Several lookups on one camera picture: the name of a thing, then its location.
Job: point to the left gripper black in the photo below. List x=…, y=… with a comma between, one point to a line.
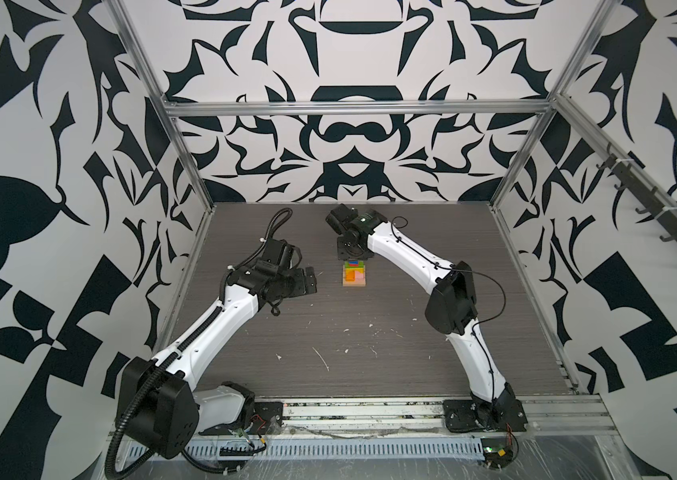
x=299, y=286

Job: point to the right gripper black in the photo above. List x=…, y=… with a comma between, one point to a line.
x=341, y=253

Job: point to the yellow wood block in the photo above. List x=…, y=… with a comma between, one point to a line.
x=350, y=276

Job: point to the natural wood block front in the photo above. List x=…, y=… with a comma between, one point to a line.
x=354, y=283

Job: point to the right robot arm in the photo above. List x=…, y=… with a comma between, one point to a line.
x=452, y=308

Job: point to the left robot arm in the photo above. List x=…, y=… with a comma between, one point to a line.
x=157, y=403

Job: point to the small green circuit board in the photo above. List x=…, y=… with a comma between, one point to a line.
x=500, y=452

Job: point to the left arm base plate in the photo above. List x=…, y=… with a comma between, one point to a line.
x=261, y=418

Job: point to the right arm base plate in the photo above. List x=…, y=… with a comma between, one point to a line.
x=467, y=416

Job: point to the white cable duct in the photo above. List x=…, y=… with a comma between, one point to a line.
x=288, y=448

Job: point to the black hook rail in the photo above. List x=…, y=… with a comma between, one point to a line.
x=655, y=203

